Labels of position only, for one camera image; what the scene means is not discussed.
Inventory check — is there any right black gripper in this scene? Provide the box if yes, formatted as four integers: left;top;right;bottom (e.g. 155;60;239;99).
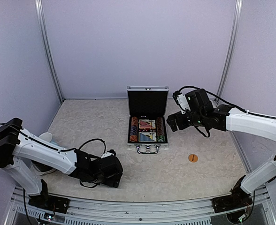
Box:
167;110;206;131

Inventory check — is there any green poker chip stack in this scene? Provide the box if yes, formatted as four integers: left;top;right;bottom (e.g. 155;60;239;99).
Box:
157;135;166;143

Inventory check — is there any red playing card deck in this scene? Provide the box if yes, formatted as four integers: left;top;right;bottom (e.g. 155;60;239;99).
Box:
139;119;156;130

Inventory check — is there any blue playing card deck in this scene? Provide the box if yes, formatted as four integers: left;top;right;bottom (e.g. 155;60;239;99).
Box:
138;132;157;142

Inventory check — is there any aluminium poker case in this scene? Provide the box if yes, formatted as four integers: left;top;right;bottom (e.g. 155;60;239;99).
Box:
127;86;169;155

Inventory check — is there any orange big blind button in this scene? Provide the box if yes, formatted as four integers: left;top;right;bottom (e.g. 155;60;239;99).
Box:
188;154;199;163

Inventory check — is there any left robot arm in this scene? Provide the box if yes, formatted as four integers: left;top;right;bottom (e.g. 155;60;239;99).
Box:
0;118;123;209

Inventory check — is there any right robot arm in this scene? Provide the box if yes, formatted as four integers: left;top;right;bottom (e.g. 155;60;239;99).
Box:
167;87;276;208

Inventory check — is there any right chip row in case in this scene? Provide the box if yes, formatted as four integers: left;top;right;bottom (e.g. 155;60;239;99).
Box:
156;117;165;136

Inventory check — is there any chip row in case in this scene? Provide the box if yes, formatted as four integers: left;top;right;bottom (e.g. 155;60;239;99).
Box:
130;117;138;142
156;117;165;136

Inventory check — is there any left chip row in case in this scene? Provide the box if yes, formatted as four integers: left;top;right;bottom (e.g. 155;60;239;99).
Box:
130;117;138;142

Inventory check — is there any clear round tray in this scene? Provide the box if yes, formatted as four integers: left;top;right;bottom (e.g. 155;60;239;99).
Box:
32;161;56;176

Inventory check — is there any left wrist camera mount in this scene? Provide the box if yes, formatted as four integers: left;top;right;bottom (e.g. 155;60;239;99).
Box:
101;149;116;158

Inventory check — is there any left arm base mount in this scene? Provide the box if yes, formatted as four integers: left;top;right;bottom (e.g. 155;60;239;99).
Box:
29;180;70;214

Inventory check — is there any front aluminium frame rail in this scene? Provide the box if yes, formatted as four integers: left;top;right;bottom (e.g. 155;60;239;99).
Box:
4;187;242;225

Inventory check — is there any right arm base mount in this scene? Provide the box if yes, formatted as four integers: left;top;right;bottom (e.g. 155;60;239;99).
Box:
211;183;253;213

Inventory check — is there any right rear aluminium post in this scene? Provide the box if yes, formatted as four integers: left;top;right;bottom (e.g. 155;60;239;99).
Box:
217;0;243;97

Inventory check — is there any aluminium post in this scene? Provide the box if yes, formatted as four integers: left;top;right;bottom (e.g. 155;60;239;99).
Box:
35;0;65;104
217;0;243;97

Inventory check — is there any left rear aluminium post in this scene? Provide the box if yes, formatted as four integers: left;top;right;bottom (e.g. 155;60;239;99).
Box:
35;0;65;104

